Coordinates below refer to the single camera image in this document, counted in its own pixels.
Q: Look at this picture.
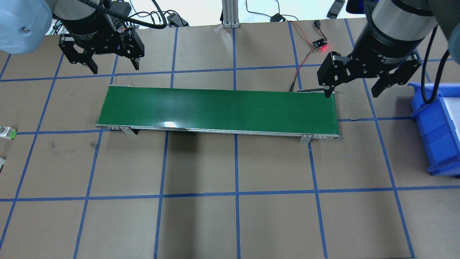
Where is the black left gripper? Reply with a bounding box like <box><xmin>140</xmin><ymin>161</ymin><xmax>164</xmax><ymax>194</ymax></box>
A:
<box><xmin>59</xmin><ymin>10</ymin><xmax>145</xmax><ymax>75</ymax></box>

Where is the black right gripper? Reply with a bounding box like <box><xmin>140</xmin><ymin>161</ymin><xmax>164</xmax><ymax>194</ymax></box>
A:
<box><xmin>317</xmin><ymin>26</ymin><xmax>421</xmax><ymax>98</ymax></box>

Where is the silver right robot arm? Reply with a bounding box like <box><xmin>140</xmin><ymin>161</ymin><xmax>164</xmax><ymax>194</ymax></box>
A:
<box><xmin>317</xmin><ymin>0</ymin><xmax>459</xmax><ymax>98</ymax></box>

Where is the green conveyor belt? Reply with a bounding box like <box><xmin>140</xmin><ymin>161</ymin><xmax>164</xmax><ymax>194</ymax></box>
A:
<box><xmin>96</xmin><ymin>85</ymin><xmax>340</xmax><ymax>143</ymax></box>

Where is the small sensor board red LED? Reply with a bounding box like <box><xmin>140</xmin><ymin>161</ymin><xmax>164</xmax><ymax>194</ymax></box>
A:
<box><xmin>312</xmin><ymin>38</ymin><xmax>328</xmax><ymax>51</ymax></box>

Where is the black power adapter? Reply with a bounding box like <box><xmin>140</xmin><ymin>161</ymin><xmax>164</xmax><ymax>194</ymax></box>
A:
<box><xmin>166</xmin><ymin>13</ymin><xmax>189</xmax><ymax>27</ymax></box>

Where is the white foam sheet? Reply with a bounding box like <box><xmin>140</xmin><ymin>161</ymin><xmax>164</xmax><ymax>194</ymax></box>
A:
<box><xmin>443</xmin><ymin>97</ymin><xmax>460</xmax><ymax>139</ymax></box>

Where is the blue plastic bin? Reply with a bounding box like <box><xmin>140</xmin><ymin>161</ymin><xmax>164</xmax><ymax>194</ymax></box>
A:
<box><xmin>409</xmin><ymin>82</ymin><xmax>460</xmax><ymax>178</ymax></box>

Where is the red black sensor wire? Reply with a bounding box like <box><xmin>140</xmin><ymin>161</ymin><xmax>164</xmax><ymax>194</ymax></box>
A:
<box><xmin>287</xmin><ymin>21</ymin><xmax>328</xmax><ymax>92</ymax></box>

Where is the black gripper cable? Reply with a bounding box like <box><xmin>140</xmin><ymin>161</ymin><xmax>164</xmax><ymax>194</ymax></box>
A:
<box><xmin>421</xmin><ymin>25</ymin><xmax>450</xmax><ymax>105</ymax></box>

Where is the green push button switch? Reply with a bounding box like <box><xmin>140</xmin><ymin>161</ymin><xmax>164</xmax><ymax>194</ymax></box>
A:
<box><xmin>0</xmin><ymin>126</ymin><xmax>17</xmax><ymax>140</ymax></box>

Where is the aluminium frame post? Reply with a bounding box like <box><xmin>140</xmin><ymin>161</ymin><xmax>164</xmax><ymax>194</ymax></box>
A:
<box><xmin>221</xmin><ymin>0</ymin><xmax>240</xmax><ymax>28</ymax></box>

